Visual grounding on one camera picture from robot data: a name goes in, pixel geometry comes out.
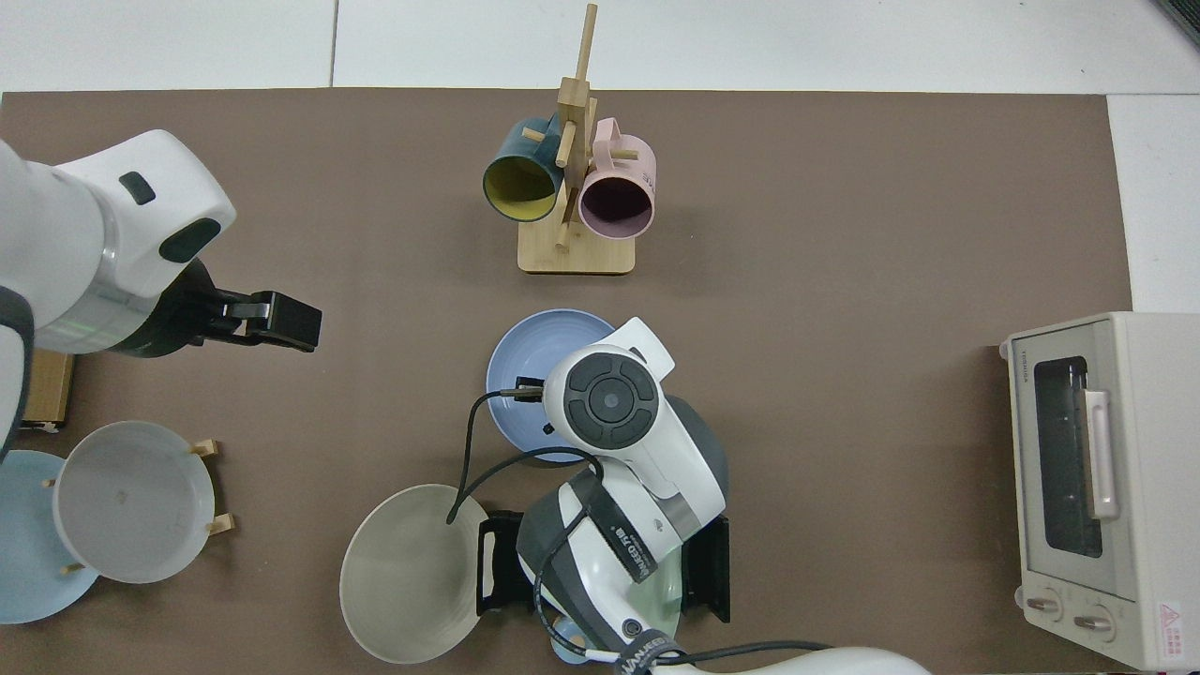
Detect brown table cloth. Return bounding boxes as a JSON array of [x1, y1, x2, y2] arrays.
[[0, 88, 1135, 675]]

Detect pale green plate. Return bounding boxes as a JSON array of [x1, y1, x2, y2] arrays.
[[630, 548, 684, 640]]

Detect beige plate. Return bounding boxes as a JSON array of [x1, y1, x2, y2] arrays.
[[339, 484, 490, 666]]

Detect wire basket with wooden floor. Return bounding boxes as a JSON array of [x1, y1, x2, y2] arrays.
[[19, 352, 76, 433]]

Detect white grey plate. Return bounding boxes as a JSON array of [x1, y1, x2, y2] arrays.
[[52, 421, 217, 585]]

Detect dark teal cup yellow inside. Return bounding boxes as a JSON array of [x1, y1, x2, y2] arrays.
[[482, 116, 566, 224]]

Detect light blue plate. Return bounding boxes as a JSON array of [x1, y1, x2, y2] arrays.
[[0, 450, 100, 625]]

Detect pale toaster oven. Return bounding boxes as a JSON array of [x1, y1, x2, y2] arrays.
[[998, 312, 1200, 672]]

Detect small blue round thing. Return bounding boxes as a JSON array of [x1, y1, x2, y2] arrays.
[[547, 611, 593, 666]]

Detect black dish rack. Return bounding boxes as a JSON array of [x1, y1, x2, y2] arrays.
[[476, 510, 731, 624]]

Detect pink cup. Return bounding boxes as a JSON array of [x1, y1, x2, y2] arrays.
[[577, 117, 657, 241]]

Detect wooden peg plate rack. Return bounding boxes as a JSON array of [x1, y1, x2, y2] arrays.
[[42, 438, 236, 576]]

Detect dark grey corner object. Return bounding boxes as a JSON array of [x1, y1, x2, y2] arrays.
[[1151, 0, 1200, 48]]

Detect wooden cup stand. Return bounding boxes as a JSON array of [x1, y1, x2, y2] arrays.
[[517, 3, 637, 276]]

